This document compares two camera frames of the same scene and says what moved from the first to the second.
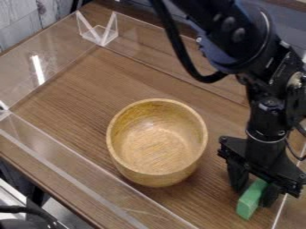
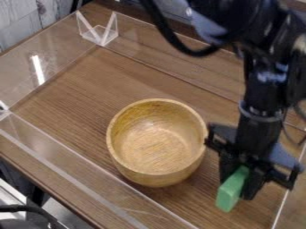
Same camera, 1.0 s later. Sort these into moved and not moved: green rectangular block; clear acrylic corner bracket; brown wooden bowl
Moved: green rectangular block
Not moved: brown wooden bowl; clear acrylic corner bracket
